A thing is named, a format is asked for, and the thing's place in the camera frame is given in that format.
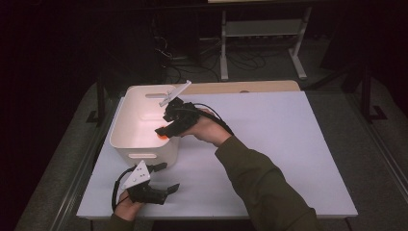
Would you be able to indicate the person's left hand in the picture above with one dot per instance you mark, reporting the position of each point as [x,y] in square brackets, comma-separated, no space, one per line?
[126,208]

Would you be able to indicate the black metal stand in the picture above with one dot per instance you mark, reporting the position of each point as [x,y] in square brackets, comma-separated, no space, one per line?
[100,99]
[367,96]

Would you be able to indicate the person's right hand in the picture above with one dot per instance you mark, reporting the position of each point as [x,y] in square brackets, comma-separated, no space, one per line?
[210,130]

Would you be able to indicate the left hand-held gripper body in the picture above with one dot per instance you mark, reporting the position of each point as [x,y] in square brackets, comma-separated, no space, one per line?
[137,177]

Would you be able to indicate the white plastic bin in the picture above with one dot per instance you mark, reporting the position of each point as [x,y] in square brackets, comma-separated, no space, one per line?
[138,128]

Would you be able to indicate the white metal stand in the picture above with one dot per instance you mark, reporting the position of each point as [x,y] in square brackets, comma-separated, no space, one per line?
[261,29]

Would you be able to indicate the grey metal rail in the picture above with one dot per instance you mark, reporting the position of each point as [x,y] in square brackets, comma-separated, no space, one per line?
[381,147]
[80,179]

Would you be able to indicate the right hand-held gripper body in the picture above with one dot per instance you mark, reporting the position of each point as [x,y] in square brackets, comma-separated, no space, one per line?
[184,118]

